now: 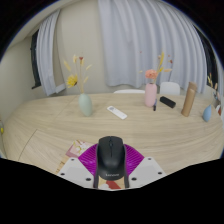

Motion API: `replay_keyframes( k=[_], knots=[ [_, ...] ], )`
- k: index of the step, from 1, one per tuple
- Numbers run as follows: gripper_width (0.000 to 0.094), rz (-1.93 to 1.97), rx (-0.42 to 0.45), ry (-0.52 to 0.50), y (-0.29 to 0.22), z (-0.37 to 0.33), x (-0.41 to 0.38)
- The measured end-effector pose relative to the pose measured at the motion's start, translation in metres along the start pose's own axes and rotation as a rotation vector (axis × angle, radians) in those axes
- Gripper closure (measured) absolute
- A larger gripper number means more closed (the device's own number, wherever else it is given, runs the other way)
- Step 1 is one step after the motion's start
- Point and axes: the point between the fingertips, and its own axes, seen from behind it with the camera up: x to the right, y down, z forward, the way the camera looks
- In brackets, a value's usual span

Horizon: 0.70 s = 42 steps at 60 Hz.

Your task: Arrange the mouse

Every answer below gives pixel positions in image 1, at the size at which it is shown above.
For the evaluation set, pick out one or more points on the dried yellow flowers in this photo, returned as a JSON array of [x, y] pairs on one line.
[[72, 80]]

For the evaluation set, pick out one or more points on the dark window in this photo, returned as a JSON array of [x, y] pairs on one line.
[[209, 60], [35, 60]]

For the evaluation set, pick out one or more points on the cartoon print mouse pad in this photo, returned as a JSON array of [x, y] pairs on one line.
[[78, 148]]

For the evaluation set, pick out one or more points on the narrow white curtain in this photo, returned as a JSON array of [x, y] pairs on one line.
[[48, 60]]

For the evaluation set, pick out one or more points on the white remote control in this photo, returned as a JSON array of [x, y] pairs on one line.
[[116, 112]]

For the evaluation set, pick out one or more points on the white chair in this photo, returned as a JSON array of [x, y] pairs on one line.
[[170, 88], [129, 91]]

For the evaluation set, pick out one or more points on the wide white curtain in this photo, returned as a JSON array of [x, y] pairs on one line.
[[150, 36]]

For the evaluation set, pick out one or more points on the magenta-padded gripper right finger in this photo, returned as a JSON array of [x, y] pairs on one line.
[[134, 160]]

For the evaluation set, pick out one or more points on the bronze drink bottle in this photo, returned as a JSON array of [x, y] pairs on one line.
[[189, 100]]

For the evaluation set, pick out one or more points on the mint green vase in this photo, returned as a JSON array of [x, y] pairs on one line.
[[85, 105]]

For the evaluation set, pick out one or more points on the pink vase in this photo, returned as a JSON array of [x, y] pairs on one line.
[[150, 95]]

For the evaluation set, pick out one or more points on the black marker pen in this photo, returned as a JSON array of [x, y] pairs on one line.
[[155, 106]]

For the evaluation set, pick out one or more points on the dried orange flowers with bird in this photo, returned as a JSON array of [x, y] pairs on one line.
[[211, 81]]

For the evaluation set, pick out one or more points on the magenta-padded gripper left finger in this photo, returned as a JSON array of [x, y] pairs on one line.
[[87, 160]]

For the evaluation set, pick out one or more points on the black computer mouse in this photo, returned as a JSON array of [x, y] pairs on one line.
[[110, 158]]

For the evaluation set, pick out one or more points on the blue vase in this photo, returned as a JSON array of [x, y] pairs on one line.
[[207, 113]]

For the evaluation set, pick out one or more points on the black rectangular case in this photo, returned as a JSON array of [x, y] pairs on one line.
[[167, 102]]

